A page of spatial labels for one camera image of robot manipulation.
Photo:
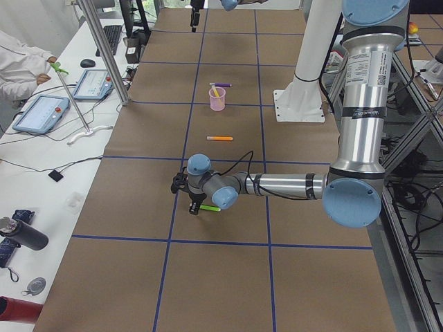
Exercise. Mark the pink mesh pen holder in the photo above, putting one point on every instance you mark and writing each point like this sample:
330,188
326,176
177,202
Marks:
217,104

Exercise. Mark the purple highlighter pen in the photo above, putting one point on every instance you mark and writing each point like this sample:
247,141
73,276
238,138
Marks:
220,84

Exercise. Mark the blue teach pendant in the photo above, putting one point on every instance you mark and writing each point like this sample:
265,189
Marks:
42,114
93,85

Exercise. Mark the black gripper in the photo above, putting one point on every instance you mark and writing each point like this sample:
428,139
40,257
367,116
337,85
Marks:
195,198

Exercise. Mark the orange highlighter pen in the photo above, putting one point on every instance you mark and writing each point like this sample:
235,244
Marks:
220,138

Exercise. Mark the yellow highlighter pen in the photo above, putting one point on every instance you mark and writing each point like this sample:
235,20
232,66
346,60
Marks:
215,91

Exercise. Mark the black keyboard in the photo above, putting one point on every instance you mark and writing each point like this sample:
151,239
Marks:
113,33

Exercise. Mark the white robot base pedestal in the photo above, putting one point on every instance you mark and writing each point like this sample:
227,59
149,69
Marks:
301,101

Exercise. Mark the green highlighter pen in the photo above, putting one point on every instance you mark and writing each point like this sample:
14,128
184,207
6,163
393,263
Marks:
210,208

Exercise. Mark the aluminium frame post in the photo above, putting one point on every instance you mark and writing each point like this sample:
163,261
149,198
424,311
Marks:
99,37

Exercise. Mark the metal rod stand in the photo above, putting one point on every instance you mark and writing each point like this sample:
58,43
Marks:
87,130

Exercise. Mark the person in white coat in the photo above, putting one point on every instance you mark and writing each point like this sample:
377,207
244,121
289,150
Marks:
23,68

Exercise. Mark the black computer mouse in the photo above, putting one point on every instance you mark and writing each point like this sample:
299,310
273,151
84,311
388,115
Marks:
87,63

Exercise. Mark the blue teach pendant far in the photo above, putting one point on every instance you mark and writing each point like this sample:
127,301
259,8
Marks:
93,85

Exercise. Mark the red cylinder bottle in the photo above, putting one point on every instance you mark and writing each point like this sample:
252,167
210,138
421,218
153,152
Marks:
16,310

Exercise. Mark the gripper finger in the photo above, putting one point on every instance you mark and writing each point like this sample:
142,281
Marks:
191,19
196,18

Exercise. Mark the blue teach pendant near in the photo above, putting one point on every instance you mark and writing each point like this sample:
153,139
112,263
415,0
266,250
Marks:
42,114

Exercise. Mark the black water bottle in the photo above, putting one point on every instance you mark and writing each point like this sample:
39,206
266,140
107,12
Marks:
23,234

